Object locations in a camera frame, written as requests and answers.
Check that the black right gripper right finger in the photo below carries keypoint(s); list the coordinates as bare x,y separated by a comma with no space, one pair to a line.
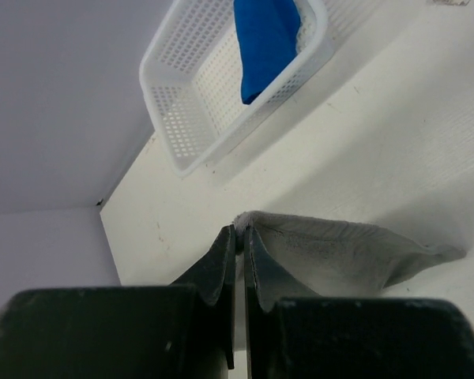
293,333

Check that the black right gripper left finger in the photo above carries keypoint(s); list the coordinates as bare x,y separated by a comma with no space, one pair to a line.
181,330

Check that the grey terry towel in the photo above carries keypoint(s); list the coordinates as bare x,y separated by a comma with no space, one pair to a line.
340,258

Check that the blue microfiber towel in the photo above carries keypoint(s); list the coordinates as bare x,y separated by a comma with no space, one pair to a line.
266,32

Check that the white perforated plastic basket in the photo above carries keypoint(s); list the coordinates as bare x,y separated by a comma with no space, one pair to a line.
191,74

